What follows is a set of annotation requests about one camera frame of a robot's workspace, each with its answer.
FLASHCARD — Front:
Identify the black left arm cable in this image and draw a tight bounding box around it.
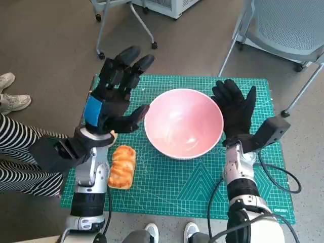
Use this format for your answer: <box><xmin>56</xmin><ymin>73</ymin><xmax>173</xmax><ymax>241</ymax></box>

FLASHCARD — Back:
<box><xmin>101</xmin><ymin>192</ymin><xmax>112</xmax><ymax>233</ymax></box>

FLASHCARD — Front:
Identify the pink bowl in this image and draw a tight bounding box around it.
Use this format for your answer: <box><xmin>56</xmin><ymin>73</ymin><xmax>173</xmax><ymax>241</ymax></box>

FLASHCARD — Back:
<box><xmin>144</xmin><ymin>88</ymin><xmax>224</xmax><ymax>160</ymax></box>

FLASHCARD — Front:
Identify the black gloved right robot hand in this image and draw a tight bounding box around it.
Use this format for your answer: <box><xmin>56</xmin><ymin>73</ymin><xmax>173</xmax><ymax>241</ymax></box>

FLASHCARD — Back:
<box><xmin>211</xmin><ymin>78</ymin><xmax>257</xmax><ymax>142</ymax></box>

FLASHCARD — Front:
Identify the long toy bread loaf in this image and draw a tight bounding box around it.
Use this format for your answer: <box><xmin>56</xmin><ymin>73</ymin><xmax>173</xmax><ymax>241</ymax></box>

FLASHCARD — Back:
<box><xmin>107</xmin><ymin>145</ymin><xmax>137</xmax><ymax>190</ymax></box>

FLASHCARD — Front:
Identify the white shoe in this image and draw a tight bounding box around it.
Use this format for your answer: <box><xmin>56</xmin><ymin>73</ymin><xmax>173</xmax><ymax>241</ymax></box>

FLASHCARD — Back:
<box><xmin>144</xmin><ymin>223</ymin><xmax>159</xmax><ymax>243</ymax></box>
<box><xmin>183</xmin><ymin>222</ymin><xmax>199</xmax><ymax>243</ymax></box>

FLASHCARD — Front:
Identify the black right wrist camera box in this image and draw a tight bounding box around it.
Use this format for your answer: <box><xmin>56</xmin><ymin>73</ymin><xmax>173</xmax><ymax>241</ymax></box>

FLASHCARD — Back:
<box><xmin>249</xmin><ymin>116</ymin><xmax>291</xmax><ymax>152</ymax></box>

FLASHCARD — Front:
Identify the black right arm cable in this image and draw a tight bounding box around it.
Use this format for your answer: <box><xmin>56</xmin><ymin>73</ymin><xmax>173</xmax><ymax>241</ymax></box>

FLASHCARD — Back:
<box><xmin>207</xmin><ymin>177</ymin><xmax>225</xmax><ymax>243</ymax></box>

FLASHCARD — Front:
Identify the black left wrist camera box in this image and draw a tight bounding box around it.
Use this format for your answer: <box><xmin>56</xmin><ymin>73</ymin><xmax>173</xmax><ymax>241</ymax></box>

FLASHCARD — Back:
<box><xmin>30</xmin><ymin>136</ymin><xmax>89</xmax><ymax>173</ymax></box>

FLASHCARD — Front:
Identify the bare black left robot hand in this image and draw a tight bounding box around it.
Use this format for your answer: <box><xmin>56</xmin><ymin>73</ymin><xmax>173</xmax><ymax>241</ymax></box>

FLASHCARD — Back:
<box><xmin>83</xmin><ymin>46</ymin><xmax>155</xmax><ymax>135</ymax></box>

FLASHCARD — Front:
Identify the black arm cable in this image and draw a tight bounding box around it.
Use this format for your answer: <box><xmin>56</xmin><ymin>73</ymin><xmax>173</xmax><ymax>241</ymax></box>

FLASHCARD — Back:
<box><xmin>101</xmin><ymin>192</ymin><xmax>112</xmax><ymax>233</ymax></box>
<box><xmin>207</xmin><ymin>177</ymin><xmax>225</xmax><ymax>243</ymax></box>

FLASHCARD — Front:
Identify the grey mesh chair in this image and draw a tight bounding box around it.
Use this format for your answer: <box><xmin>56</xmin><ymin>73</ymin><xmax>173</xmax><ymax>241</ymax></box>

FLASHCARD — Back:
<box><xmin>217</xmin><ymin>0</ymin><xmax>324</xmax><ymax>117</ymax></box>

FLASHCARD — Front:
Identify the grey rolling chair frame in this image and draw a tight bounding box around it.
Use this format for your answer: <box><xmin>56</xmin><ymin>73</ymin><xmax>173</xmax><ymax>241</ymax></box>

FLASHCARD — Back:
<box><xmin>92</xmin><ymin>0</ymin><xmax>158</xmax><ymax>60</ymax></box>

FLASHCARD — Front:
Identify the white vented cabinet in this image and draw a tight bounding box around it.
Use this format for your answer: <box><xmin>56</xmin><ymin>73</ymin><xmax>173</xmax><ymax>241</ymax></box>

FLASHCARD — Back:
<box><xmin>131</xmin><ymin>0</ymin><xmax>199</xmax><ymax>20</ymax></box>

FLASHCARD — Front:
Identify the black camera cable loop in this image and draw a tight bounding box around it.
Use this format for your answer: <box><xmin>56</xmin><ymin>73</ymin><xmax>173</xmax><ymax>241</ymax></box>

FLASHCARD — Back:
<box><xmin>258</xmin><ymin>161</ymin><xmax>302</xmax><ymax>194</ymax></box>

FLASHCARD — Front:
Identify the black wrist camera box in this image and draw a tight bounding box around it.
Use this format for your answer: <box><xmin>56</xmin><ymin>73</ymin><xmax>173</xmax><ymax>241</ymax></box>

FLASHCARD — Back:
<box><xmin>249</xmin><ymin>116</ymin><xmax>291</xmax><ymax>152</ymax></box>
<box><xmin>30</xmin><ymin>136</ymin><xmax>89</xmax><ymax>173</ymax></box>

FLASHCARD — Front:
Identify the person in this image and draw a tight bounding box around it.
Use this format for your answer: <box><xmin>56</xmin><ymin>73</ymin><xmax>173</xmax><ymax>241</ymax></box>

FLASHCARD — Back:
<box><xmin>0</xmin><ymin>72</ymin><xmax>32</xmax><ymax>115</ymax></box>
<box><xmin>0</xmin><ymin>112</ymin><xmax>69</xmax><ymax>197</ymax></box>

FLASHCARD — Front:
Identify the green cutting mat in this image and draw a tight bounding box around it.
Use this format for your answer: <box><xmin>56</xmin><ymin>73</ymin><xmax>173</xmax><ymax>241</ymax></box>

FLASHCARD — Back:
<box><xmin>59</xmin><ymin>73</ymin><xmax>296</xmax><ymax>225</ymax></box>

